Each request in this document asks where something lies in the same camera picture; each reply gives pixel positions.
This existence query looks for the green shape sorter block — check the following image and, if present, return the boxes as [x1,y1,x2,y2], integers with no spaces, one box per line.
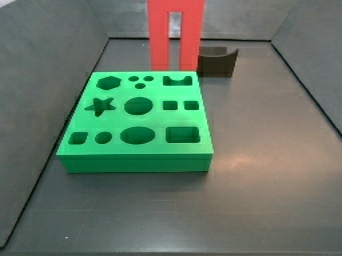
[56,71,214,173]

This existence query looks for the dark curved block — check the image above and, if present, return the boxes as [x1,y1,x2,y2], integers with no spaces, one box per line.
[197,46,239,78]

